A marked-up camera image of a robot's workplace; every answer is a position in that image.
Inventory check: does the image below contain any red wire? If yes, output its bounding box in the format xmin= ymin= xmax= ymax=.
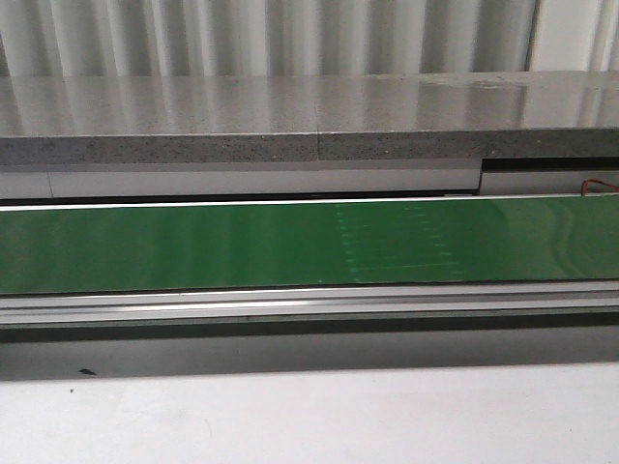
xmin=580 ymin=179 xmax=619 ymax=197

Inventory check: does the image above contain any aluminium conveyor frame rail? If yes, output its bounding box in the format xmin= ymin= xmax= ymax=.
xmin=1 ymin=280 xmax=618 ymax=326

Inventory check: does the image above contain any grey stone countertop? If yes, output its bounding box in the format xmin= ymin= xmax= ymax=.
xmin=1 ymin=72 xmax=618 ymax=167

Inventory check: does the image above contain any white curtain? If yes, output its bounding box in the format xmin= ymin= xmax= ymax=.
xmin=1 ymin=1 xmax=618 ymax=76

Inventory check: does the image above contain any green conveyor belt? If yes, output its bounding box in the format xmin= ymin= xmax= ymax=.
xmin=1 ymin=195 xmax=618 ymax=295

